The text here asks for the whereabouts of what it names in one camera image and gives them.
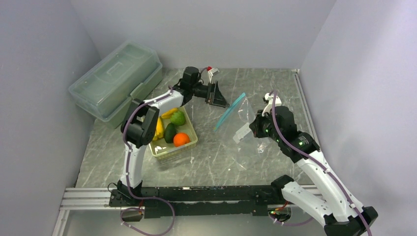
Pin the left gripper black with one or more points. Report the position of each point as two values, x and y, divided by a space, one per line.
215 97

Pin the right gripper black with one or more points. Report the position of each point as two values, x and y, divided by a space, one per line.
255 126

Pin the clear zip top bag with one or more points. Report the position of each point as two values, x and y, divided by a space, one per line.
233 129

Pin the orange fruit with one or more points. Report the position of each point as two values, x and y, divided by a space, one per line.
181 139

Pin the pale green perforated basket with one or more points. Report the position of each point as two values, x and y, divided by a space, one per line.
160 149

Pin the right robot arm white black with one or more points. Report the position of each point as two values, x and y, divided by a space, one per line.
338 211

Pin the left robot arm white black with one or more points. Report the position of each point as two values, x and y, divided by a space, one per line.
140 124

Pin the light green custard apple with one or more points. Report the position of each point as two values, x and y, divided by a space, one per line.
178 118

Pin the dark green avocado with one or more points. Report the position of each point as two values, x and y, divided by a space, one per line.
169 133

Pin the yellow bananas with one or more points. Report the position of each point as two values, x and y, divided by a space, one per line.
159 130

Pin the clear lidded storage box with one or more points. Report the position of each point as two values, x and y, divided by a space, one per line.
131 71

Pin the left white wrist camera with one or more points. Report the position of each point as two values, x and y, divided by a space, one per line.
211 73

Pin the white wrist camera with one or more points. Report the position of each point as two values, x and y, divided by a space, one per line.
211 73
268 100

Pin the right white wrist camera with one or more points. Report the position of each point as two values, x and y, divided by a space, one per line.
268 100

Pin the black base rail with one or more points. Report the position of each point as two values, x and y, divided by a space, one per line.
257 200

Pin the aluminium frame rail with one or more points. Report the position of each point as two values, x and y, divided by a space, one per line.
81 199

